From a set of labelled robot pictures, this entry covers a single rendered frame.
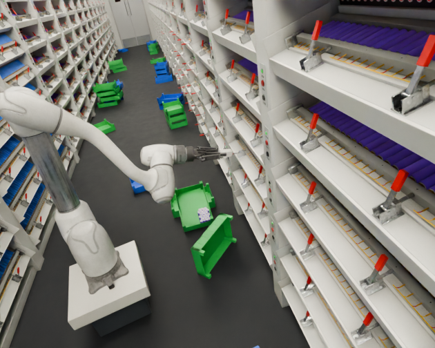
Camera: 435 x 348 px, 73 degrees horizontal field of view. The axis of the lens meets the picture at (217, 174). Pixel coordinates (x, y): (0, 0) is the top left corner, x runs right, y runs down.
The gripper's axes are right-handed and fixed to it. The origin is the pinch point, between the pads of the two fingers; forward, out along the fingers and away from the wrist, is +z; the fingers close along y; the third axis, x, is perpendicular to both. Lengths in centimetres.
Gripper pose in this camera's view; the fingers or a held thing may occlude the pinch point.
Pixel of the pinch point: (225, 152)
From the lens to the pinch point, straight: 148.7
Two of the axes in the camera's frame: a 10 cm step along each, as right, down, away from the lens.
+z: 9.7, -0.5, 2.4
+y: 2.3, 5.0, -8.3
